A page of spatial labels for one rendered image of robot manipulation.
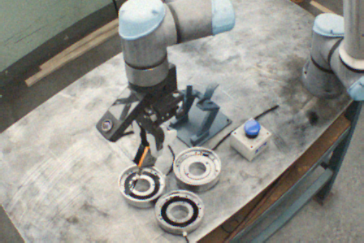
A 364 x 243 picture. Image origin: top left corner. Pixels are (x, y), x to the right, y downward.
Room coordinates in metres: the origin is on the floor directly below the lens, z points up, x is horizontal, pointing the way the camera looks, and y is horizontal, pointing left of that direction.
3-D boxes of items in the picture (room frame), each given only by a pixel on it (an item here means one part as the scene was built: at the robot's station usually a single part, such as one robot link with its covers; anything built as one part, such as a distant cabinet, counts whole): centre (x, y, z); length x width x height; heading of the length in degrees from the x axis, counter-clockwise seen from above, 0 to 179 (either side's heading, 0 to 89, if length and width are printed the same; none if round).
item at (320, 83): (0.92, -0.42, 0.85); 0.15 x 0.15 x 0.10
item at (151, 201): (0.59, 0.10, 0.82); 0.10 x 0.10 x 0.04
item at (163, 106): (0.63, 0.05, 1.07); 0.09 x 0.08 x 0.12; 130
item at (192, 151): (0.63, -0.03, 0.82); 0.10 x 0.10 x 0.04
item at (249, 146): (0.71, -0.16, 0.82); 0.08 x 0.07 x 0.05; 129
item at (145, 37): (0.62, 0.05, 1.23); 0.09 x 0.08 x 0.11; 108
